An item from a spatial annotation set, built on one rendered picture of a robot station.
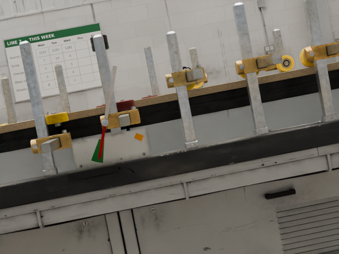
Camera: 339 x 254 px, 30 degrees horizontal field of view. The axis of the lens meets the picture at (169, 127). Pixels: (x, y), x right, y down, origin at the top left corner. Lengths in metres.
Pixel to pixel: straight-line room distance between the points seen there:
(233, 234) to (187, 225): 0.19
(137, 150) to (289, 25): 7.63
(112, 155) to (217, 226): 0.57
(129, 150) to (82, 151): 0.16
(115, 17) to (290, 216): 7.16
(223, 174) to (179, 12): 7.31
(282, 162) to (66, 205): 0.77
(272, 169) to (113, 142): 0.57
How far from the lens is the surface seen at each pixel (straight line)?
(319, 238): 2.61
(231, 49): 9.49
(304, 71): 2.49
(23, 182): 2.22
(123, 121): 1.90
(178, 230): 2.50
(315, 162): 2.32
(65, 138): 2.20
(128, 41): 9.39
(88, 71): 9.36
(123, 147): 2.19
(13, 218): 2.29
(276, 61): 1.99
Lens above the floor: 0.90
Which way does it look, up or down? 3 degrees down
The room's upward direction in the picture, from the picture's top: 11 degrees counter-clockwise
